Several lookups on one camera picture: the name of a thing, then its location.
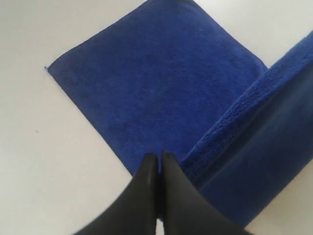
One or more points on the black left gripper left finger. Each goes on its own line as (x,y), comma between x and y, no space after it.
(134,211)

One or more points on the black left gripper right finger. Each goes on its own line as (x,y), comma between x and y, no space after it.
(186,212)

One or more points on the blue terry towel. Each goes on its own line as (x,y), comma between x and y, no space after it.
(168,77)

